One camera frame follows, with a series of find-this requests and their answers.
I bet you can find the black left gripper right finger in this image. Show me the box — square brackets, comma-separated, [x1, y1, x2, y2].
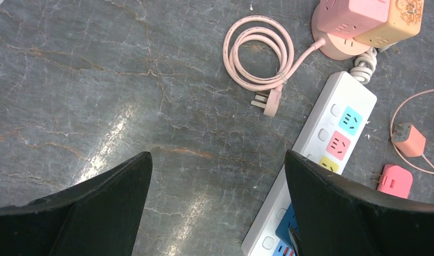
[285, 150, 434, 255]

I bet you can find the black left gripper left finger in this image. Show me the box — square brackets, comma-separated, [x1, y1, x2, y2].
[0, 151, 153, 255]

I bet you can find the dark blue cube socket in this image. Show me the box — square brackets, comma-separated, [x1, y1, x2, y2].
[275, 204, 298, 253]

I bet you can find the pink plug adapter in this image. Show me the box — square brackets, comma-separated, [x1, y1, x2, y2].
[372, 164, 413, 199]

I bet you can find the white long power strip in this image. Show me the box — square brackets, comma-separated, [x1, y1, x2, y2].
[241, 71, 377, 255]

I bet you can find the orange usb charger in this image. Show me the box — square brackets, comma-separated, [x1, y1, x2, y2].
[392, 123, 426, 157]

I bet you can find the pink round plug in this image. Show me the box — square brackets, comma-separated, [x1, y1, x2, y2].
[250, 85, 283, 117]

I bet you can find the pink round socket base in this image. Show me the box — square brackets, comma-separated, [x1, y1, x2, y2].
[311, 4, 371, 61]

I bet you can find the pink cube socket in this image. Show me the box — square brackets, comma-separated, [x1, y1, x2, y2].
[317, 0, 390, 39]

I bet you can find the orange cube socket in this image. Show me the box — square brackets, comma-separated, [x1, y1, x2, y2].
[354, 0, 424, 49]

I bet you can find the pink lightning charging cable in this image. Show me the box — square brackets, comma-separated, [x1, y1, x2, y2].
[389, 87, 434, 176]

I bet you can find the white long strip cable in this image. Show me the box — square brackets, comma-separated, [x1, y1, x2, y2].
[349, 47, 378, 85]

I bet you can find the pink coiled power cable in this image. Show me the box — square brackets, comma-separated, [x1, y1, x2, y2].
[223, 15, 326, 93]

